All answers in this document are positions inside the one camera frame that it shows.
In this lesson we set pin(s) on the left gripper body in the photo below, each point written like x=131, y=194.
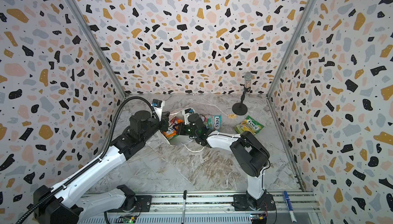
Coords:
x=156, y=125

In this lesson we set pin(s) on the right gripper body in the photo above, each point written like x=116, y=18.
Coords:
x=190, y=118

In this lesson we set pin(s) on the teal Fox's candy packet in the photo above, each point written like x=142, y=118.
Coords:
x=212, y=121

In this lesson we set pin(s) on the orange snack packet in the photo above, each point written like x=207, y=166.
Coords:
x=171, y=132

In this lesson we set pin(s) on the white paper bag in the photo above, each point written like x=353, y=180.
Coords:
x=183, y=141

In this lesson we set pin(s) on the green yellow Fox's candy packet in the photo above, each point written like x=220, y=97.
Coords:
x=249, y=124

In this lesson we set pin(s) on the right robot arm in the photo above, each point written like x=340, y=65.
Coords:
x=251, y=155

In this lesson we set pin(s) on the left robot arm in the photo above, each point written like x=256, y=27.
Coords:
x=64, y=202

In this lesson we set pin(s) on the small wooden block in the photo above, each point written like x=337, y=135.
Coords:
x=232, y=116

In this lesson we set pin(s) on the black microphone stand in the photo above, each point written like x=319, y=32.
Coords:
x=240, y=108

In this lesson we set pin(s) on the black and silver pen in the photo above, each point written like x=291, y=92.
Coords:
x=184, y=207

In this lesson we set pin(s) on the silver microphone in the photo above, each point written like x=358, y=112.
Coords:
x=248, y=76

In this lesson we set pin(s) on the left circuit board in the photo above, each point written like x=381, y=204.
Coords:
x=127, y=219

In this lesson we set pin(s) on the circuit board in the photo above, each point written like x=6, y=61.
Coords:
x=127, y=219
x=258, y=218

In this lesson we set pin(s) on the right circuit board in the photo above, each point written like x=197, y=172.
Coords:
x=258, y=218

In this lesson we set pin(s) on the blue marker pen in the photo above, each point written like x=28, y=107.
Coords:
x=290, y=208

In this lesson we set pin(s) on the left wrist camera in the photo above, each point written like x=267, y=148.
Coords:
x=158, y=105

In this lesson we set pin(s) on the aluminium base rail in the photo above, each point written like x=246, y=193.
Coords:
x=214, y=207

